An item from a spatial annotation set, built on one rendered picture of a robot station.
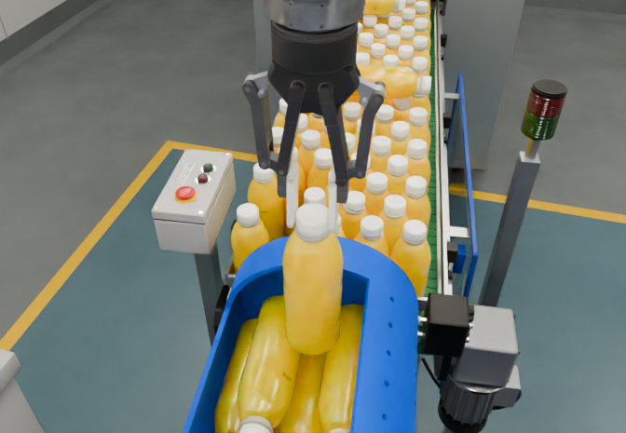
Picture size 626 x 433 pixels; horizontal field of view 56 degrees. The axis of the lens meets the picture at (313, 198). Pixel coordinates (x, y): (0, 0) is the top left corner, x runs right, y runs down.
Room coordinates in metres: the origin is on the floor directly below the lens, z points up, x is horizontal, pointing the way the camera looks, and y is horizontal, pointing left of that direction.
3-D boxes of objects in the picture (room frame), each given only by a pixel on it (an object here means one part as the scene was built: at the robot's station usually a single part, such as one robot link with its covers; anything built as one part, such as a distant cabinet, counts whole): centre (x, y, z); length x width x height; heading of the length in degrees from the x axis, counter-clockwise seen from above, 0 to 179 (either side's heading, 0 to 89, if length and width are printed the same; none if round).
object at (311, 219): (0.49, 0.00, 1.35); 0.04 x 0.04 x 0.02
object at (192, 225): (0.89, 0.23, 1.05); 0.20 x 0.10 x 0.10; 171
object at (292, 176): (0.49, 0.02, 1.39); 0.03 x 0.01 x 0.07; 171
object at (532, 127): (0.97, -0.44, 1.18); 0.06 x 0.06 x 0.05
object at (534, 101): (0.97, -0.44, 1.23); 0.06 x 0.06 x 0.04
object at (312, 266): (0.49, 0.00, 1.25); 0.07 x 0.07 x 0.19
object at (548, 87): (0.97, -0.44, 1.18); 0.06 x 0.06 x 0.16
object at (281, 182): (0.49, 0.04, 1.42); 0.03 x 0.01 x 0.05; 81
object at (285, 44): (0.48, 0.00, 1.55); 0.08 x 0.07 x 0.09; 81
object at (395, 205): (0.81, -0.15, 1.10); 0.04 x 0.04 x 0.02
